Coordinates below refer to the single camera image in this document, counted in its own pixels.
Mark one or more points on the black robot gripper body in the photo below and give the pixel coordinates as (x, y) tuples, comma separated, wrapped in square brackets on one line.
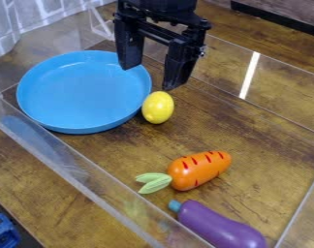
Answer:
[(137, 17)]

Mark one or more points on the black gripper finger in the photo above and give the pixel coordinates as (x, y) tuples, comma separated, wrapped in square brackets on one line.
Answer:
[(129, 43), (186, 49)]

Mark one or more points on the orange toy carrot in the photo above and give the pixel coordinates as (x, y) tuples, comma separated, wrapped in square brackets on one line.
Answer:
[(188, 172)]

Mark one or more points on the blue round tray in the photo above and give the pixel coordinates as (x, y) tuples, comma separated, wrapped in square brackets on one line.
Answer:
[(79, 93)]

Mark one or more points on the yellow toy lemon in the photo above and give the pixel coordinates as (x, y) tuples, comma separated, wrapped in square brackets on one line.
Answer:
[(158, 107)]

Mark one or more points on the grey white curtain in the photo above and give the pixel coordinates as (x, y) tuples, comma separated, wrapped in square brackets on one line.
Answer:
[(25, 15)]

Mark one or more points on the purple toy eggplant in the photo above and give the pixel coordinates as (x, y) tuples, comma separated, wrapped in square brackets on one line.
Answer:
[(218, 229)]

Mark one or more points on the blue object at corner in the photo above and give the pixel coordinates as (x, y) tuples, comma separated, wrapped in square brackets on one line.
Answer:
[(10, 236)]

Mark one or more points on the clear acrylic barrier wall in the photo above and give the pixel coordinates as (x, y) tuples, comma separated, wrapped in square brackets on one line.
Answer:
[(69, 186)]

